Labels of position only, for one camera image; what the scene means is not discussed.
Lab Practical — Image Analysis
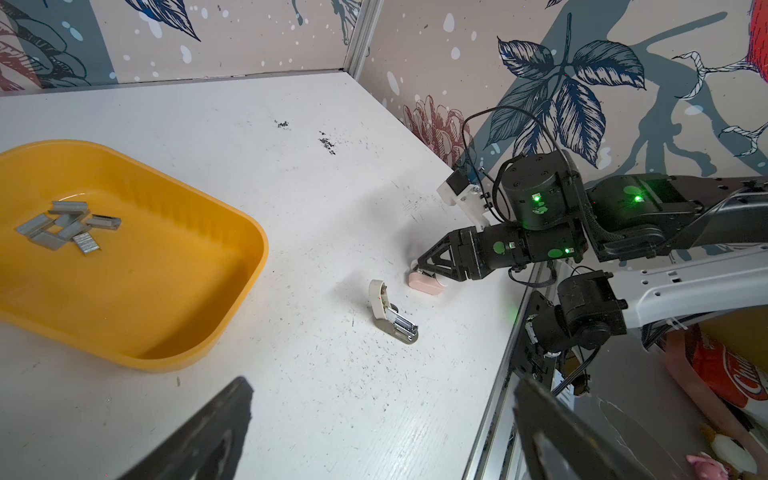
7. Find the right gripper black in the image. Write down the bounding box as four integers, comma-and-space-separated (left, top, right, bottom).
416, 224, 588, 282

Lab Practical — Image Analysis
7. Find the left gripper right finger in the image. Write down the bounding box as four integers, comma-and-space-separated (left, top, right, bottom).
514, 378, 652, 480

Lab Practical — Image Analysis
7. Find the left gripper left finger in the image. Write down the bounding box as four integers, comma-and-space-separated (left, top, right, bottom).
122, 376, 254, 480

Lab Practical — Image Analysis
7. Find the white pink stapler body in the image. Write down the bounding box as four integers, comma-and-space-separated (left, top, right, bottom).
407, 260, 445, 296

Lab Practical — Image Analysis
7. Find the metal stapler base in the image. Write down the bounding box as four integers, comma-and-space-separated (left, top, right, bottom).
368, 279, 419, 345

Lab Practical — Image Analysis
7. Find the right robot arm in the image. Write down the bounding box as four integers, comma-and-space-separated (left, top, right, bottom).
415, 152, 767, 353

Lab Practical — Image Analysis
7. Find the yellow plastic tray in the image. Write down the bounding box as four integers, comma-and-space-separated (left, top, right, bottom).
1, 140, 269, 371

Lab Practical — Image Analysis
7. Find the staple strips pile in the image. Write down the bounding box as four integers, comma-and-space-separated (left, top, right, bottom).
15, 201, 122, 255

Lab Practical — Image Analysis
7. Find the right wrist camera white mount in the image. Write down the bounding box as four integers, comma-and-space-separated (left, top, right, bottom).
437, 170, 491, 231

